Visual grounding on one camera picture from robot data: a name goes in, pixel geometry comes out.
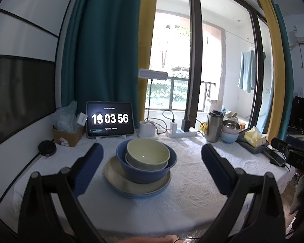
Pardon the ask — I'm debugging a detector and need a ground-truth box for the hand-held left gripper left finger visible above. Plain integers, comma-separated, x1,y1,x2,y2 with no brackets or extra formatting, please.
18,143,104,243

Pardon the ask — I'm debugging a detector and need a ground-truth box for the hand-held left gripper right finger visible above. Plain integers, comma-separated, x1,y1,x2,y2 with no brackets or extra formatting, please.
201,143,287,243

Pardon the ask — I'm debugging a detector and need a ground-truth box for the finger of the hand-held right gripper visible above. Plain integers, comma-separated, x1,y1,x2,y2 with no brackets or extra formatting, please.
271,137,292,155
285,135,304,150

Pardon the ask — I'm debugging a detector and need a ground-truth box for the cream plate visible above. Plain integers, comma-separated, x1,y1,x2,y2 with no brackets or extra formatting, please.
104,156,172,195

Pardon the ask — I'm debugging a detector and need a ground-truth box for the pink spotted bowl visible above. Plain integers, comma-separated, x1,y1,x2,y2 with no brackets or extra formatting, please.
125,153,169,171

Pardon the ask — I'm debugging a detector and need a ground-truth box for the large blue bowl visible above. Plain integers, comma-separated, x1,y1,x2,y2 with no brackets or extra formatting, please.
116,139,178,185

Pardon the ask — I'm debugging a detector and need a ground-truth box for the blue plate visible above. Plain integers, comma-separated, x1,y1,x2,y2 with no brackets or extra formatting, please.
109,180,171,199

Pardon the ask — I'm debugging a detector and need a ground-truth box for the cream bowl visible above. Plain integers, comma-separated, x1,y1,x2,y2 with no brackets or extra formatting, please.
127,138,171,169

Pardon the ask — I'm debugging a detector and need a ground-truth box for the black phone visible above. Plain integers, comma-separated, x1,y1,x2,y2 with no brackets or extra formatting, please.
262,149,287,166

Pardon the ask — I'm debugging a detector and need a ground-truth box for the yellow tissue pack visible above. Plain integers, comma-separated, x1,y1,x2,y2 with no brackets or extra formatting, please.
243,126,268,147

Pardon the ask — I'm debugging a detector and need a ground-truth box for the white tablecloth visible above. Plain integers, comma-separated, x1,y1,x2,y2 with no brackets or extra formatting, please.
14,133,288,234

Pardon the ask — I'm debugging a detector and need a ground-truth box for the small light blue bowl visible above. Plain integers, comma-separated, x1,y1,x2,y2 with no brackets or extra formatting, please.
221,132,240,144

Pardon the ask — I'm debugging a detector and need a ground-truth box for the steel tumbler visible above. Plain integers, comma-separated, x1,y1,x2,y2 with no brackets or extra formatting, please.
206,110,224,143

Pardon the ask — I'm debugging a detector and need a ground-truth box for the small pink bowl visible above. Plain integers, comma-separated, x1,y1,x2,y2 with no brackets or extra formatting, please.
222,127,241,135

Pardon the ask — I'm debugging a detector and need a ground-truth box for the white power strip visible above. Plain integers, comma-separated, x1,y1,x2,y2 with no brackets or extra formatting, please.
166,129,198,138

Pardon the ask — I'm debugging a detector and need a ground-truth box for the black round case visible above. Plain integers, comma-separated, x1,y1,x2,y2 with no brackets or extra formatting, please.
38,140,57,156

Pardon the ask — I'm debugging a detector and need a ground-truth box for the black tablet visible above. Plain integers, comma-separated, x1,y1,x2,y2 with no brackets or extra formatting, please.
86,102,135,139

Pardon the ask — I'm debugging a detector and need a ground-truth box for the white desk lamp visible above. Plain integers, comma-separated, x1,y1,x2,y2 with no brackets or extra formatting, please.
138,69,168,140

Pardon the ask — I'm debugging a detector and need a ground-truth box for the narrow teal curtain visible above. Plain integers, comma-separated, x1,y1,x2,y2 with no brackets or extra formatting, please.
267,0,295,138

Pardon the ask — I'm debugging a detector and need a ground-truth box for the hanging light blue towel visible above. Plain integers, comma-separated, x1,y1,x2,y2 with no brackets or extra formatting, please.
238,49,256,94

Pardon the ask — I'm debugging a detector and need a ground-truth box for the yellow curtain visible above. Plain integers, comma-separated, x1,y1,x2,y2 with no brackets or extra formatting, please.
252,0,286,138
138,0,158,122

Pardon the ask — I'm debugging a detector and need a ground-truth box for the white air conditioner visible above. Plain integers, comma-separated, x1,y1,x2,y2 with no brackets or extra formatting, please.
287,24,304,47

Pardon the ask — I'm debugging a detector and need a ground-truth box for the wide teal curtain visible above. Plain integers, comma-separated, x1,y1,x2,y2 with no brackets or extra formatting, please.
61,0,143,118

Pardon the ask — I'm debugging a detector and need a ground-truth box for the dark window frame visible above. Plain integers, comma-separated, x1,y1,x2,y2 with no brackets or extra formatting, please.
186,0,206,122

